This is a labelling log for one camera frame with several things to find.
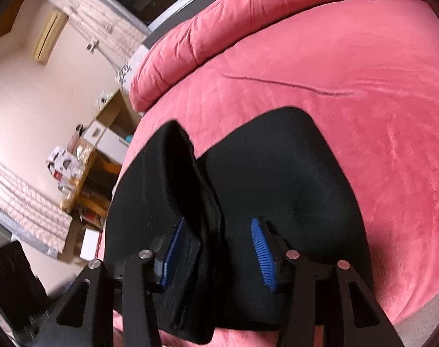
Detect air conditioner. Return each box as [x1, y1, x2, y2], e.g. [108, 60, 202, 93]
[32, 9, 68, 65]

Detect white cabinet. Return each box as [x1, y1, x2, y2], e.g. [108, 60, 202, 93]
[83, 120, 129, 165]

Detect red box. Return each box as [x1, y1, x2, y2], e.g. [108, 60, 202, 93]
[96, 230, 106, 261]

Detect wooden desk shelf unit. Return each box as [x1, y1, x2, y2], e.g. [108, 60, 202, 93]
[60, 90, 141, 229]

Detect patterned curtain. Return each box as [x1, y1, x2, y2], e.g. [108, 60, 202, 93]
[0, 163, 72, 255]

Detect black pants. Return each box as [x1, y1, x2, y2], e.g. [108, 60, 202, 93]
[104, 107, 373, 345]

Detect pink folded duvet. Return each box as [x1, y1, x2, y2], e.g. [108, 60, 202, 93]
[129, 0, 342, 112]

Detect pink bed cover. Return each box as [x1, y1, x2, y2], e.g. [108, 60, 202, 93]
[96, 0, 439, 347]

